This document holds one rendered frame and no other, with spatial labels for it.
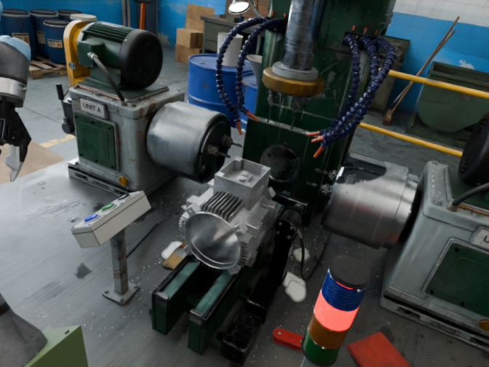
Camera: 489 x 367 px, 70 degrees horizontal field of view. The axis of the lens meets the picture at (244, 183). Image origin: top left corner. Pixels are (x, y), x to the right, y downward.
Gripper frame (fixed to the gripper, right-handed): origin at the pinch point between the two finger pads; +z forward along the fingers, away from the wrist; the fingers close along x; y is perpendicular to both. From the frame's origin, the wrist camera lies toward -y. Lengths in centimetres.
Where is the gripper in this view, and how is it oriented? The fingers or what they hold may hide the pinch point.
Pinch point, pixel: (2, 175)
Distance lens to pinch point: 110.4
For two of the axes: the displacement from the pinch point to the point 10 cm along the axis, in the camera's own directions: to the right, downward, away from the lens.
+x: 10.0, 0.9, 0.4
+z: -0.9, 9.9, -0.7
